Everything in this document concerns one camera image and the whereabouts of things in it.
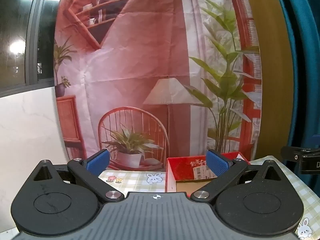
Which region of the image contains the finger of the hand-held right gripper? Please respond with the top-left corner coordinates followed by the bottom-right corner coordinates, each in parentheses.
top-left (280, 145), bottom-right (307, 162)

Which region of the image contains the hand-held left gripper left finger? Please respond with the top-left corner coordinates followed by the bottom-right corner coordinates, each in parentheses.
top-left (32, 149), bottom-right (124, 203)

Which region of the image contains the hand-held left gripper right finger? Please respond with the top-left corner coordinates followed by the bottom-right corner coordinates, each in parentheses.
top-left (190, 149), bottom-right (284, 202)

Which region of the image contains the red strawberry print box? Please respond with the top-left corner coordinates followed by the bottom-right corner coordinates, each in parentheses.
top-left (165, 152), bottom-right (250, 193)

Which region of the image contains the green checked rabbit print tablecloth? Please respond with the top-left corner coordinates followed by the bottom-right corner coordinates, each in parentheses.
top-left (97, 156), bottom-right (320, 240)

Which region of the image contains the blue curtain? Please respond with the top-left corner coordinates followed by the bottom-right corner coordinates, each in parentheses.
top-left (271, 0), bottom-right (320, 198)

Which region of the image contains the dark glass window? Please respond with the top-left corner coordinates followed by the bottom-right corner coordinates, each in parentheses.
top-left (0, 0), bottom-right (63, 98)

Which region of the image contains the printed room scene wall cloth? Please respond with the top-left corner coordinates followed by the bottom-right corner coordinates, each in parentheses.
top-left (54, 0), bottom-right (262, 171)

